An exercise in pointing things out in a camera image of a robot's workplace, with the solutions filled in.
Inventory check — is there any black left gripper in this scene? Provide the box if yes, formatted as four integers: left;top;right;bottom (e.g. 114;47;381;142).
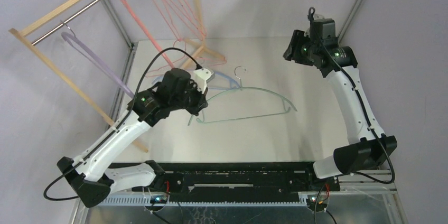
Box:
170;80;208;116

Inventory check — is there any green plastic hanger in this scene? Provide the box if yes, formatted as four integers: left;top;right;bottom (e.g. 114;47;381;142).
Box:
187;67;298;127

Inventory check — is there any blue plastic hanger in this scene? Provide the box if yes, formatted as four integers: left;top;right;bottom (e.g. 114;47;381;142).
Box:
152;71;239;91

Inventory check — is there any purple plastic hanger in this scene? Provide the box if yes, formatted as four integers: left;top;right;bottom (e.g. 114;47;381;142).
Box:
61;24;134;98

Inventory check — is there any pink curved plastic hanger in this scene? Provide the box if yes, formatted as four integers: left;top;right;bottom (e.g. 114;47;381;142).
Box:
119;0;175;68

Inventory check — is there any pink notched hanger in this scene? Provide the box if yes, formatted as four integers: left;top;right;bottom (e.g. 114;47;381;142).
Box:
151;0;227;66

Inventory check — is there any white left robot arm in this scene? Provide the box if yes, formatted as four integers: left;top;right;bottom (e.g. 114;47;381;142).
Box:
57;68;214;208

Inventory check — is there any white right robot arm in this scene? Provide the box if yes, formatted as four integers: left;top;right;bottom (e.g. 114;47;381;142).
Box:
283;18;397;190

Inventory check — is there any metal rack hanging rod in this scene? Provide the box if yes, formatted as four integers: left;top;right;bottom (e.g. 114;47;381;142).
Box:
31;0;103;46

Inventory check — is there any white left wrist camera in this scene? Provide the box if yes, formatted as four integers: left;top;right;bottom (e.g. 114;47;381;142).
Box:
191;68;214;94

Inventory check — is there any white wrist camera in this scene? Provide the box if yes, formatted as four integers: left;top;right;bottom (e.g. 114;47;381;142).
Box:
309;13;332;22
191;68;214;94

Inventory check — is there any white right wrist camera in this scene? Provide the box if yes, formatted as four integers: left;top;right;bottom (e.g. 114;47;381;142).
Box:
309;13;332;22

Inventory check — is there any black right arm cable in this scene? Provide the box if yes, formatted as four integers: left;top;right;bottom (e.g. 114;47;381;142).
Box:
307;6;396;185

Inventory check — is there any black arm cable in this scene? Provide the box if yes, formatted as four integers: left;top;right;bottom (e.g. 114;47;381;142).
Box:
307;6;396;185
43;47;204;202

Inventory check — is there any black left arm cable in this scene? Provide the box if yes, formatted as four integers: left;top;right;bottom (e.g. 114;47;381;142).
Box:
43;47;204;202

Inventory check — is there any right aluminium frame post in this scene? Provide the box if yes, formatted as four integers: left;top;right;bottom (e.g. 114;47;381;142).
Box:
338;0;365;44

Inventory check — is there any aluminium frame post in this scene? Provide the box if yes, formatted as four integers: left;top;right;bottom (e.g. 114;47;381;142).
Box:
101;0;134;50
338;0;365;44

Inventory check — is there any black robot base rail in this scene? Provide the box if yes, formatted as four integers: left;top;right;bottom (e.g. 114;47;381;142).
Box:
96;161;379;204

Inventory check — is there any left aluminium frame post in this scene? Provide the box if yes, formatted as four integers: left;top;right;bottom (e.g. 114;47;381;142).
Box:
101;0;134;50

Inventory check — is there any wooden clothes rack frame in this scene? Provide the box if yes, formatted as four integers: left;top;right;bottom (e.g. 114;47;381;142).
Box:
7;0;226;154

